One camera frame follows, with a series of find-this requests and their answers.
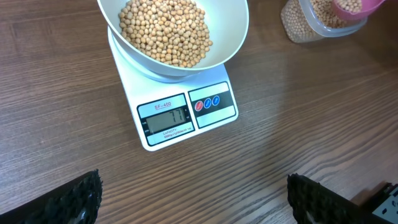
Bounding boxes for soybeans in pink scoop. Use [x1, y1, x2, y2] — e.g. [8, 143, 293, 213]
[336, 0, 363, 13]

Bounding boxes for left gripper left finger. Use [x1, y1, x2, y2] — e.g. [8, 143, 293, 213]
[1, 169, 103, 224]

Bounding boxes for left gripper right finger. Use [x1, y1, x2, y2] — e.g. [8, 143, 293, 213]
[287, 174, 373, 224]

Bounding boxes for clear plastic container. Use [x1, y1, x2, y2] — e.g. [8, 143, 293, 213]
[280, 0, 368, 44]

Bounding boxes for soybeans in white bowl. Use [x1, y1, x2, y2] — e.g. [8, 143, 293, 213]
[118, 0, 213, 68]

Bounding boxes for white digital kitchen scale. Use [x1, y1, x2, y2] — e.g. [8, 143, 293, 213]
[108, 32, 239, 151]

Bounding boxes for pile of soybeans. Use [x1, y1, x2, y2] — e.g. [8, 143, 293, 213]
[281, 0, 348, 41]

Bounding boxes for pink measuring scoop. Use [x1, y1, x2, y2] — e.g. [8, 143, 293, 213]
[332, 0, 385, 21]

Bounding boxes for white bowl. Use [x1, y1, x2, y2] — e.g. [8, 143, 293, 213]
[97, 0, 249, 76]

